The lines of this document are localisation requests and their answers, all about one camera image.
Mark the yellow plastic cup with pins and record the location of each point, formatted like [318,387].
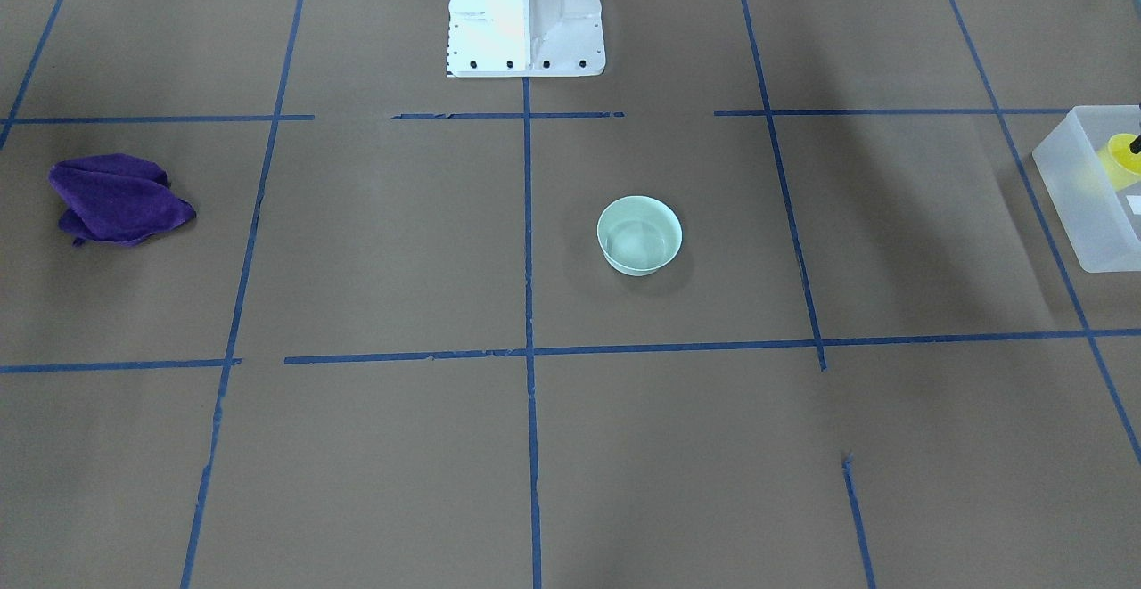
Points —
[1116,161]

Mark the translucent plastic storage box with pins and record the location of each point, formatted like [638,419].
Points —
[1096,201]

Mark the mint green bowl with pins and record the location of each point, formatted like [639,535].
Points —
[639,235]

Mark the purple microfiber cloth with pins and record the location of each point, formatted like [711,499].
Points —
[116,198]

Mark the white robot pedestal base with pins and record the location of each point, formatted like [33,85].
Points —
[525,39]

